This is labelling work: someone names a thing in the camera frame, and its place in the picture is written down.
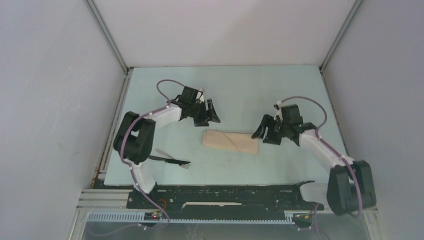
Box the aluminium frame rail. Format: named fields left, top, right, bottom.
left=77, top=189, right=378, bottom=214

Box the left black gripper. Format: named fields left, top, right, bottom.
left=188, top=98, right=220, bottom=127

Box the black knife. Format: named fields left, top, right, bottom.
left=148, top=155, right=191, bottom=167

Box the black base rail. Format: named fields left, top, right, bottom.
left=126, top=182, right=316, bottom=222

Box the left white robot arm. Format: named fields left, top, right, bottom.
left=113, top=86, right=221, bottom=208

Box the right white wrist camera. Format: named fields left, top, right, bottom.
left=273, top=101, right=283, bottom=123

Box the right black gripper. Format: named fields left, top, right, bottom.
left=250, top=114, right=289, bottom=146

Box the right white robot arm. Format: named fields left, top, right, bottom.
left=251, top=104, right=377, bottom=216

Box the white cable duct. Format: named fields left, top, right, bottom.
left=85, top=211, right=294, bottom=225

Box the beige cloth napkin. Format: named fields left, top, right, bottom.
left=202, top=130, right=259, bottom=155

